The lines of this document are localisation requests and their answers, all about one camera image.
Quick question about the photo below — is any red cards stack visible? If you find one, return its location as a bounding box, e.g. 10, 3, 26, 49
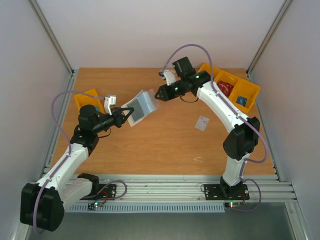
217, 81, 234, 98

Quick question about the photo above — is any yellow bin with red cards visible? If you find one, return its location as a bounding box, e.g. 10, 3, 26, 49
214, 70, 241, 100

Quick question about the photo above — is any grey slotted cable duct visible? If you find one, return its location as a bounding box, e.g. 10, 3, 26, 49
67, 202, 225, 214

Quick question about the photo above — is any white patterned card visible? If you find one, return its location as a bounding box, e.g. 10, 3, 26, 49
195, 115, 209, 132

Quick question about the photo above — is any beige card holder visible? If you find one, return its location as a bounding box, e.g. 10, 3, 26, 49
121, 89, 161, 127

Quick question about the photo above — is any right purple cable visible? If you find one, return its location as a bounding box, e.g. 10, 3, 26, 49
161, 43, 271, 213

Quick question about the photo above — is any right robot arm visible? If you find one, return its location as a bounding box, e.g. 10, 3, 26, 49
154, 57, 260, 199

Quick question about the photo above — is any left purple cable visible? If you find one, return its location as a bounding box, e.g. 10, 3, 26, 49
32, 90, 128, 235

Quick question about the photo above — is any yellow bin with black cards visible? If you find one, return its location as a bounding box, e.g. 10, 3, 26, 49
197, 63, 223, 82

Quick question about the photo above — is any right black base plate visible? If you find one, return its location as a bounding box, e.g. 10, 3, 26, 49
204, 182, 250, 201

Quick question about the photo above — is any aluminium rail frame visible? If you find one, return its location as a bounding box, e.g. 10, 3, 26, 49
59, 67, 310, 240

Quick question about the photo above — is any single yellow bin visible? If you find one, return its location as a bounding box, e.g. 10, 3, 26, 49
74, 88, 106, 114

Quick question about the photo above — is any purple cable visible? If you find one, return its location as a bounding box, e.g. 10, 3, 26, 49
32, 90, 128, 235
161, 43, 271, 213

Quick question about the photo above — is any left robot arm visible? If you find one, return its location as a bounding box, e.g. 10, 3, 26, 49
20, 104, 134, 232

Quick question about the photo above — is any yellow bin with blue card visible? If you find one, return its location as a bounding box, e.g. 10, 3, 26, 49
230, 78, 261, 114

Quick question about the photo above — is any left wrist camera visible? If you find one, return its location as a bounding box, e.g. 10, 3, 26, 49
103, 94, 117, 115

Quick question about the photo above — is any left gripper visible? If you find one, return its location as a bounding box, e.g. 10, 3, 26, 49
93, 106, 134, 134

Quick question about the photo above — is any blue card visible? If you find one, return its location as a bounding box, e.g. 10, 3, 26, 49
236, 96, 247, 107

